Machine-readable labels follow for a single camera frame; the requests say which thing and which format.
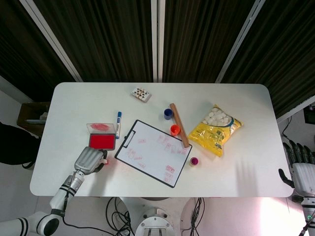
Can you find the blue plastic cup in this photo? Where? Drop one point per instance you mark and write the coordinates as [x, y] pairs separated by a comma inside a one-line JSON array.
[[168, 114]]

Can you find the dark equipment box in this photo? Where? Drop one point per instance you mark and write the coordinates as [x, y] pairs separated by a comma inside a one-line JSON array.
[[310, 115]]

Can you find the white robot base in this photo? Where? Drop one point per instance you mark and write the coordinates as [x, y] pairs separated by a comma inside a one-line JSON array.
[[155, 221]]

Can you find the white stamped paper sheet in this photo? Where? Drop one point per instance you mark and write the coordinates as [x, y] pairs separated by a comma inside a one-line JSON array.
[[152, 159]]

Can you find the blue white marker pen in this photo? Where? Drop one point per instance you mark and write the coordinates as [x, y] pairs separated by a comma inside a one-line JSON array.
[[118, 125]]

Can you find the white frame post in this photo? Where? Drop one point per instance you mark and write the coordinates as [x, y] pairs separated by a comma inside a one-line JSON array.
[[157, 41], [240, 41], [51, 41]]

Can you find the red ink pad clear lid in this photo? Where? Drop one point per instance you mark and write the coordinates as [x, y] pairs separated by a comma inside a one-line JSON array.
[[102, 141]]

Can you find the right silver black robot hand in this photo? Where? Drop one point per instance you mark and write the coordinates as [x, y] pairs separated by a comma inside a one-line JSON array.
[[304, 177]]

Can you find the orange plastic cup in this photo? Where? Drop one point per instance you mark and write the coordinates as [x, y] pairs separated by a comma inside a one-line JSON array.
[[175, 130]]

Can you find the black clipboard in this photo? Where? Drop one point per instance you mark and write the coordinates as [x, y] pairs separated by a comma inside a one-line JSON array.
[[129, 138]]

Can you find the brown cardboard box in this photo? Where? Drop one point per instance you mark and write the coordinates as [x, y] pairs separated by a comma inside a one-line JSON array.
[[27, 115]]

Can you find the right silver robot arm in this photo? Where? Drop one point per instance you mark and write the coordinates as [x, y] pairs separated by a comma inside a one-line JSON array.
[[307, 214]]

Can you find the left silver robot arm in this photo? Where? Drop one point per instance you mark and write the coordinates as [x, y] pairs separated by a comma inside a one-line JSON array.
[[59, 199]]

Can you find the dark pleated curtain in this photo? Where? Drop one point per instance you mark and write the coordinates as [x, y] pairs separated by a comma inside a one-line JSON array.
[[110, 37]]

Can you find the white domino box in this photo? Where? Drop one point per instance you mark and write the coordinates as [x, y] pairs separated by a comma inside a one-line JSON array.
[[141, 94]]

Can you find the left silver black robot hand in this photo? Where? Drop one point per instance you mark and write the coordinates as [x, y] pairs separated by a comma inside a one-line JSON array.
[[88, 159]]

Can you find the brown wooden stick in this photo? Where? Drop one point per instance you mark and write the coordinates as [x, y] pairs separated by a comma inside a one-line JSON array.
[[179, 124]]

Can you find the black fabric object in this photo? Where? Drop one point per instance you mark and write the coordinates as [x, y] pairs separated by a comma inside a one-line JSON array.
[[17, 145]]

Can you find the yellow marshmallow bag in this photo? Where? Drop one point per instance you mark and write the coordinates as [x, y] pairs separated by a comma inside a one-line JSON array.
[[211, 137]]

